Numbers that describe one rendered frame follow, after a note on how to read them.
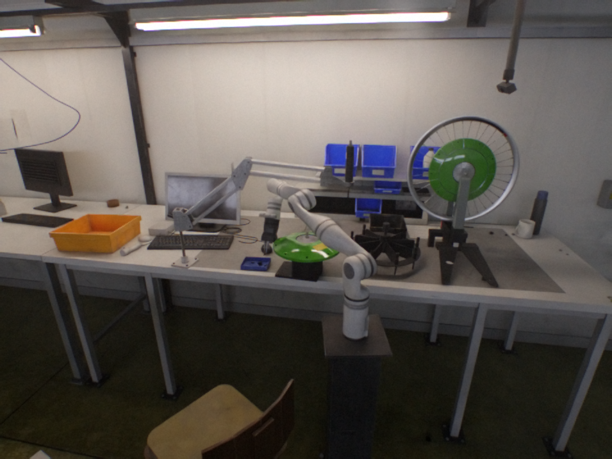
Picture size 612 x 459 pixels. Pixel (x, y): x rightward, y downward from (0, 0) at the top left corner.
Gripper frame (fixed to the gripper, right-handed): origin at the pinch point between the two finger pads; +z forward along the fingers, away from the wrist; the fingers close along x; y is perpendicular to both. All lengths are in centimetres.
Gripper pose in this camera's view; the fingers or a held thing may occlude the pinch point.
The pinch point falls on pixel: (264, 254)
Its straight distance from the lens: 176.3
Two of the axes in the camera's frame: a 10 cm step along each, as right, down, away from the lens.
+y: 2.8, 1.2, 9.5
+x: -9.5, -1.2, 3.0
